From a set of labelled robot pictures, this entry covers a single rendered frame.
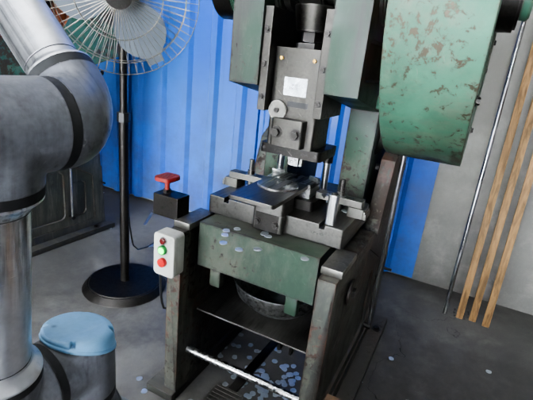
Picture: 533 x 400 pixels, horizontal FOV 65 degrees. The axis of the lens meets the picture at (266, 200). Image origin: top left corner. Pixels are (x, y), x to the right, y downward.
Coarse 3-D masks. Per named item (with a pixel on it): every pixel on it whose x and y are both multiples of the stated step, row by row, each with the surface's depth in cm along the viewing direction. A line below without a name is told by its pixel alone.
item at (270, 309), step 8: (240, 280) 154; (240, 288) 139; (248, 288) 155; (256, 288) 158; (264, 288) 159; (240, 296) 142; (248, 296) 137; (256, 296) 153; (248, 304) 139; (256, 304) 136; (264, 304) 134; (272, 304) 133; (280, 304) 132; (304, 304) 134; (264, 312) 136; (272, 312) 135; (280, 312) 134; (304, 312) 137
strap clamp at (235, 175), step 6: (252, 162) 141; (252, 168) 142; (234, 174) 144; (240, 174) 143; (246, 174) 143; (252, 174) 142; (258, 174) 144; (228, 180) 145; (234, 180) 144; (240, 180) 145; (246, 180) 143; (252, 180) 141; (234, 186) 144
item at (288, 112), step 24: (288, 48) 118; (312, 48) 119; (288, 72) 120; (312, 72) 117; (288, 96) 121; (312, 96) 118; (288, 120) 120; (312, 120) 120; (288, 144) 122; (312, 144) 122
